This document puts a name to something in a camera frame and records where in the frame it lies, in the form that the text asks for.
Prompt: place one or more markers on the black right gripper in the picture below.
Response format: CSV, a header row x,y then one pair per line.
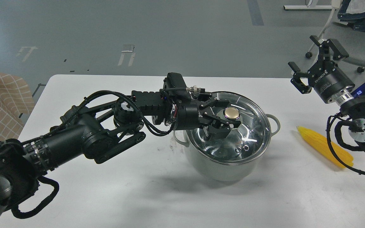
x,y
325,77

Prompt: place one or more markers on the glass pot lid gold knob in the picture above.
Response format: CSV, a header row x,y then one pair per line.
x,y
242,144

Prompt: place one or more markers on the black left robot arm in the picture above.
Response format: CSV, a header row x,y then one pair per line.
x,y
104,125

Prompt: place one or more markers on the grey office chair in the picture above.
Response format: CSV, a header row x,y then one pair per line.
x,y
353,41

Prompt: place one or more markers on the grey-green steel pot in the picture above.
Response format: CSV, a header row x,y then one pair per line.
x,y
220,171

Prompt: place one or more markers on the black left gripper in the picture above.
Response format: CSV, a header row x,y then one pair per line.
x,y
214,127

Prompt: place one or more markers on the blue denim clothing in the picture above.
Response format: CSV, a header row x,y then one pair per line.
x,y
353,13

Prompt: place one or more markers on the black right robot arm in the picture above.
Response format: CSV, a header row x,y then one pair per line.
x,y
350,133

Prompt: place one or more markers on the yellow corn cob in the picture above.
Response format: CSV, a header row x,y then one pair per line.
x,y
319,143

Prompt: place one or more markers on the beige checkered cloth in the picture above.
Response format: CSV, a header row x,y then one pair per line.
x,y
15,99

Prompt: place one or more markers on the white table leg base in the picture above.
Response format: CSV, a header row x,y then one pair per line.
x,y
305,7

